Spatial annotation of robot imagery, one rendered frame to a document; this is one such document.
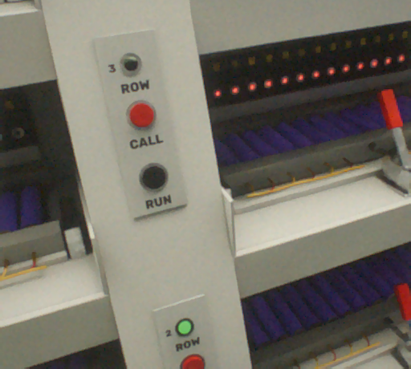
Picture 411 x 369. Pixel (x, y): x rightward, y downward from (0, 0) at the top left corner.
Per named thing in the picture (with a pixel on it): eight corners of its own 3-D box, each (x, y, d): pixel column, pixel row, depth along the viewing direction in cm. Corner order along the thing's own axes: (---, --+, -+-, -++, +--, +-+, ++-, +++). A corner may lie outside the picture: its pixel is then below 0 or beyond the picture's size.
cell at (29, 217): (42, 200, 44) (46, 239, 38) (22, 204, 43) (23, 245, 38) (38, 184, 43) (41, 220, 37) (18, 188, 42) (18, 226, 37)
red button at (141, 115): (156, 124, 31) (151, 101, 31) (132, 130, 30) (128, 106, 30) (153, 123, 32) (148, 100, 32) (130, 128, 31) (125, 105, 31)
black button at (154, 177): (168, 186, 32) (164, 164, 32) (145, 192, 31) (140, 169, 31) (164, 184, 33) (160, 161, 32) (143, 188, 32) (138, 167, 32)
